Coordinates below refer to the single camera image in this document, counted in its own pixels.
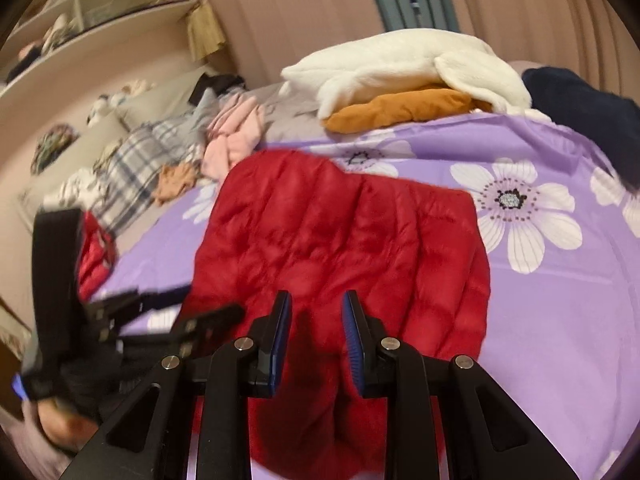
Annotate red puffer jacket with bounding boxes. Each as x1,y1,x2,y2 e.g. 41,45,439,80
180,150,490,479

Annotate person left hand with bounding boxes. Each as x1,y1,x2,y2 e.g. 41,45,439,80
36,399,99,453

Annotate folded red puffer garment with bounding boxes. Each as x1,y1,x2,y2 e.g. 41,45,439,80
77,211,118,302

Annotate plaid grey shirt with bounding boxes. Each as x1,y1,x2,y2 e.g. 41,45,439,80
91,110,212,236

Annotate tan small cloth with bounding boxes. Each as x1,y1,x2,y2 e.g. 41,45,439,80
152,162,198,206

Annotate pink garment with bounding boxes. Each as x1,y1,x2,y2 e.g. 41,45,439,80
201,94,265,182

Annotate yellow hanging cloth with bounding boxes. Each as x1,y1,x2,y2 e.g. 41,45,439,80
186,0,227,61

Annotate white fleece garment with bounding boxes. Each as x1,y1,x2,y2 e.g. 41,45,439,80
280,28,550,122

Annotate orange folded garment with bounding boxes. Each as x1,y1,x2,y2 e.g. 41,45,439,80
322,86,494,134

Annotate navy blue garment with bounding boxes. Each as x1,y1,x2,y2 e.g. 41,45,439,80
522,66,639,190

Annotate beige curtain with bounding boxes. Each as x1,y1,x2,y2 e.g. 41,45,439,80
209,0,639,100

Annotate white wall shelf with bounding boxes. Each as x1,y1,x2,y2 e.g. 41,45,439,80
1,0,196,84

